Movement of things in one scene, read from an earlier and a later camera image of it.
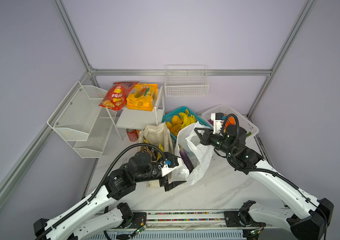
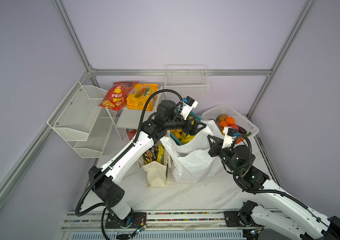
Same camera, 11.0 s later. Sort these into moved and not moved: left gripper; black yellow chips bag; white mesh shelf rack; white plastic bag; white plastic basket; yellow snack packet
Moved: white plastic bag; left gripper
Not moved: yellow snack packet; white mesh shelf rack; black yellow chips bag; white plastic basket
